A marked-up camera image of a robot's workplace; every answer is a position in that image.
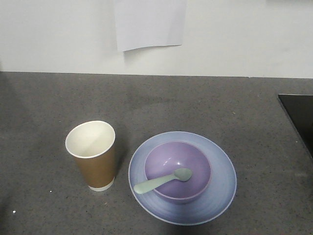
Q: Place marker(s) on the purple plastic bowl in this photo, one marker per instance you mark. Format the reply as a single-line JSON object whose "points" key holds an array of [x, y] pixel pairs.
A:
{"points": [[189, 166]]}

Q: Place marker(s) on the pale green plastic spoon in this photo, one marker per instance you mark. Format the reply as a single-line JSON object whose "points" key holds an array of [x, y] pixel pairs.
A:
{"points": [[159, 182]]}

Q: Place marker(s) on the brown paper cup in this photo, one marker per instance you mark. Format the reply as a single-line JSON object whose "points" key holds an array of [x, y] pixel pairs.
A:
{"points": [[92, 146]]}

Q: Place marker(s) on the light blue plate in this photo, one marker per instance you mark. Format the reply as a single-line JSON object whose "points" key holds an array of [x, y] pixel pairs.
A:
{"points": [[211, 204]]}

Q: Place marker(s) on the white paper sheet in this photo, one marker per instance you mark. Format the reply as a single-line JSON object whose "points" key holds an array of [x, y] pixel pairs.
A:
{"points": [[149, 23]]}

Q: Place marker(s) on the black induction cooktop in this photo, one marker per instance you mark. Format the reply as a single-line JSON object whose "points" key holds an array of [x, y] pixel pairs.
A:
{"points": [[299, 108]]}

